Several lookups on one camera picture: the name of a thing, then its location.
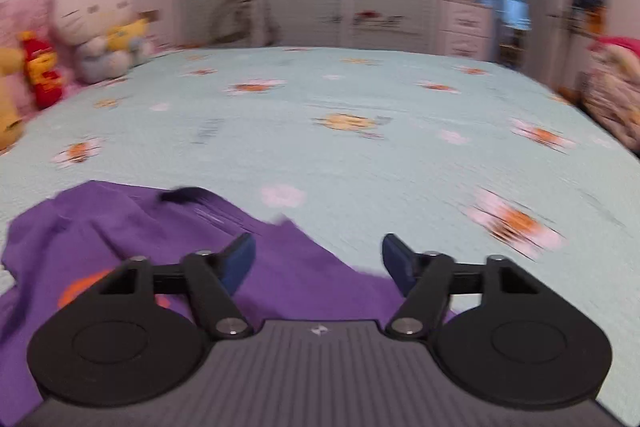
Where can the white cat plush toy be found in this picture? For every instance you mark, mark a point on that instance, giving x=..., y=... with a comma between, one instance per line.
x=90, y=17

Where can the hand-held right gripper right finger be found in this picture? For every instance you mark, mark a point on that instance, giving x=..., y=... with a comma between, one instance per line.
x=397, y=262

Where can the pink folded blanket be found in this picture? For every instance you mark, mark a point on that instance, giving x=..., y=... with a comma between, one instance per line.
x=617, y=47

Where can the pink lace pillow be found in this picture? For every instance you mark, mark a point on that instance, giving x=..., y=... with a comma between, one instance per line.
x=20, y=17

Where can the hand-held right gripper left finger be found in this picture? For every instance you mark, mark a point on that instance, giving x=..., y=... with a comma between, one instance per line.
x=237, y=262

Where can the bed with bee bedspread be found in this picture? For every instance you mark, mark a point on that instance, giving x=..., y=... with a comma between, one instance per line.
x=350, y=147

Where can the white drawer cabinet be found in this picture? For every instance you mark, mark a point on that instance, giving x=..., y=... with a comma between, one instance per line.
x=467, y=29

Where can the yellow plush toy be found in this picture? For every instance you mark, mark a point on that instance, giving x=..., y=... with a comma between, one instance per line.
x=7, y=102

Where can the purple t-shirt orange print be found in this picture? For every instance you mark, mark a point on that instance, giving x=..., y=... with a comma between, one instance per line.
x=125, y=232

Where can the small red plush doll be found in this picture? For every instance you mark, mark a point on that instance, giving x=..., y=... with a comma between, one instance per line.
x=45, y=72

